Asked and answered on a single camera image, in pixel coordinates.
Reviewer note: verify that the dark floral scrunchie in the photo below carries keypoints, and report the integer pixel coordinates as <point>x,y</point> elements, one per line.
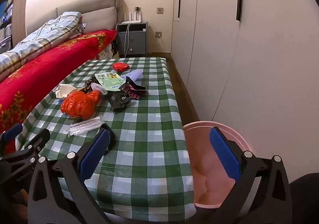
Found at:
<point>88,85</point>

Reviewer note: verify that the plaid quilt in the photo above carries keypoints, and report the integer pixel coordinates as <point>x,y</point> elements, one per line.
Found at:
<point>44,37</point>

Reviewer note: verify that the white router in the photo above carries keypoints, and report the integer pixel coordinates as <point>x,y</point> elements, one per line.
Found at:
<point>130,21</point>

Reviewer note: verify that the red floral blanket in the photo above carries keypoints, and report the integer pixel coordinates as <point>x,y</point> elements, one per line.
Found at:
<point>37,72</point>

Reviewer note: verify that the clear plastic wrapper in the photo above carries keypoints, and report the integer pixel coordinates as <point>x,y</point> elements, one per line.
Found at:
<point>84,125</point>

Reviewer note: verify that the pink plastic bucket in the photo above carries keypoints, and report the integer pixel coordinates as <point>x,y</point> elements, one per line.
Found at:
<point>199,144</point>

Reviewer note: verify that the wooden shelving unit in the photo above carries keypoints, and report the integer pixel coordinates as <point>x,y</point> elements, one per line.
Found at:
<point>21,14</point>

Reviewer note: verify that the floral bed sheet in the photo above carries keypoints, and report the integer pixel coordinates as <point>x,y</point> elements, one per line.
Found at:
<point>107,52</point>

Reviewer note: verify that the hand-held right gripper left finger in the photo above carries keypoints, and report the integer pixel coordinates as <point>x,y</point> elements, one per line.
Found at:
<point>96,154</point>

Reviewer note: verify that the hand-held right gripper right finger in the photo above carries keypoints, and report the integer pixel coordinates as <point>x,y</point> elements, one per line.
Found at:
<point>224,154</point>

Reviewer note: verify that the dark pink patterned packet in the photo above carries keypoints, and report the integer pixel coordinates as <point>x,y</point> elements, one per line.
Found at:
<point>132,91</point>

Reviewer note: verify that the white foam net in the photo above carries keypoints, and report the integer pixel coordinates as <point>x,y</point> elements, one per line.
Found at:
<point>98,87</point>

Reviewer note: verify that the white paper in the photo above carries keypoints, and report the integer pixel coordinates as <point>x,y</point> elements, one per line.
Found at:
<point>63,90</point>

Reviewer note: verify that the green snack packet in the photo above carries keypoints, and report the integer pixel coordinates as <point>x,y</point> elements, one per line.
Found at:
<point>111,80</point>

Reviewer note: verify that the blue plastic bag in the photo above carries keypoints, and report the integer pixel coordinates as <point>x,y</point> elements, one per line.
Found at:
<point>59,101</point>

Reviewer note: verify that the grey nightstand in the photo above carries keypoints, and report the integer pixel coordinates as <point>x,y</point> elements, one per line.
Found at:
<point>132,42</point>

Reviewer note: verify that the red packet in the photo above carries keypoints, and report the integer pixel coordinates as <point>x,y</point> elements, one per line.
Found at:
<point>121,67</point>

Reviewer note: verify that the beige padded headboard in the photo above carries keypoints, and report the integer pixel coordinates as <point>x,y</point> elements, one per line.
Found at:
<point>99,17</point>

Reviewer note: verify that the orange plastic bag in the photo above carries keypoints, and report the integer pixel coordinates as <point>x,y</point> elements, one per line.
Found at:
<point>79,104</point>

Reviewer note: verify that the green checked tablecloth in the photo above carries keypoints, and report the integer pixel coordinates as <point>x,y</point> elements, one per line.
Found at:
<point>144,139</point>

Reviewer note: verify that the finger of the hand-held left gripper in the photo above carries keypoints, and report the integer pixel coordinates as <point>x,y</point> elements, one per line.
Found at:
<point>12,131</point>
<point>37,140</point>

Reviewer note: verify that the black plastic bag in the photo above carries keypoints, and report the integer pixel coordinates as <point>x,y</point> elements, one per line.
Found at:
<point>119,101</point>

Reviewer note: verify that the white wardrobe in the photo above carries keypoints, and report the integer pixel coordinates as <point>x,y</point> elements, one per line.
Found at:
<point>261,64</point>

